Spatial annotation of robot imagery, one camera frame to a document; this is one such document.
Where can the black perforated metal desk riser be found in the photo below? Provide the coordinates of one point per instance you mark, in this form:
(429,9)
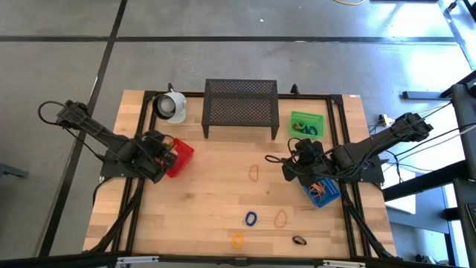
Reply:
(240,108)

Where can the black coil wristband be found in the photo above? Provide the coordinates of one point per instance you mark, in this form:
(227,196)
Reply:
(294,239)

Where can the red plastic basket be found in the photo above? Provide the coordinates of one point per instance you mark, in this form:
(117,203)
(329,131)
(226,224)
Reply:
(184,158)

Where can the black desk frame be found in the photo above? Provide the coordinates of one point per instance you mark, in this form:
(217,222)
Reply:
(465,111)

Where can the blue plastic basket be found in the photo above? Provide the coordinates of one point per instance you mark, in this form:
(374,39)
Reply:
(332,195)

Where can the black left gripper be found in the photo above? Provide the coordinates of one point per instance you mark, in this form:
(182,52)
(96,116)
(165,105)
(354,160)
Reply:
(160,156)

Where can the yellow coil wristband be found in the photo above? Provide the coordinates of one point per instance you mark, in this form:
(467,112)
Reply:
(233,240)

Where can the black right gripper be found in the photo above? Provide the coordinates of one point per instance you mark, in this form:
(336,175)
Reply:
(308,164)

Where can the grey chair base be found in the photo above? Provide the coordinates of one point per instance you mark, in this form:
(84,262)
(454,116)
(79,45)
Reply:
(11,172)

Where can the green coil wristband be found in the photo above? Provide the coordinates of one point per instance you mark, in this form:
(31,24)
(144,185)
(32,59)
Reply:
(302,123)

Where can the green plastic basket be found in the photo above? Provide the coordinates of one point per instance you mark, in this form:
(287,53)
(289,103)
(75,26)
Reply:
(312,117)

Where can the black clamp knob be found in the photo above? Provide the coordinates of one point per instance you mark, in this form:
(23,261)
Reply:
(170,88)
(295,90)

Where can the orange coil wristband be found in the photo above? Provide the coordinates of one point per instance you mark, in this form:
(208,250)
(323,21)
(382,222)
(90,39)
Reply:
(294,128)

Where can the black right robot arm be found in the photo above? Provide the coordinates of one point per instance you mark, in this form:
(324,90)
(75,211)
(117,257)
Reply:
(372,143)

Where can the blue coil wristband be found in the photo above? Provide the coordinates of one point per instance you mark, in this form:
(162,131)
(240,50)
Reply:
(246,219)
(306,131)
(315,130)

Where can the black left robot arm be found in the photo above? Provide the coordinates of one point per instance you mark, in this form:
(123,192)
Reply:
(104,134)

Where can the black camera rig bar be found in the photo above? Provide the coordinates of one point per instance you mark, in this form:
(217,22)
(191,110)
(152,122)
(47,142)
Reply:
(74,260)

